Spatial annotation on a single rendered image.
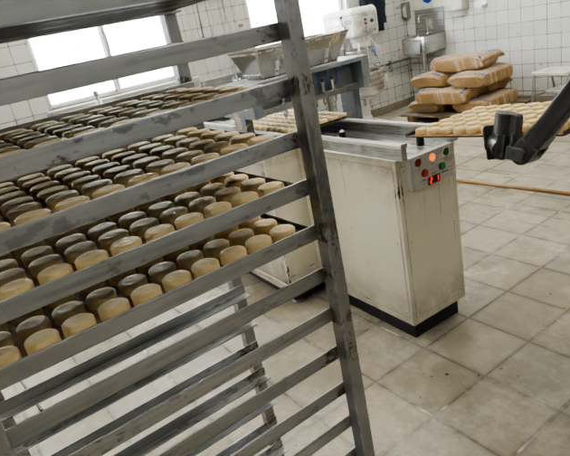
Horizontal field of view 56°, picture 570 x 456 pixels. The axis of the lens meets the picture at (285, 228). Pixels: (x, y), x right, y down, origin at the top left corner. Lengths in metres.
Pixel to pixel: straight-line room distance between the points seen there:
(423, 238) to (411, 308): 0.32
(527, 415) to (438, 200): 0.89
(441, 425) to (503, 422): 0.21
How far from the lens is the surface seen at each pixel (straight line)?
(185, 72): 1.31
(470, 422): 2.12
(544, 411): 2.19
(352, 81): 2.98
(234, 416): 1.04
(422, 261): 2.37
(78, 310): 0.95
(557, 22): 6.62
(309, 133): 0.93
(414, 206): 2.26
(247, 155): 0.90
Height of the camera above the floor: 1.43
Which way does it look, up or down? 21 degrees down
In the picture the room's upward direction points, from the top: 12 degrees counter-clockwise
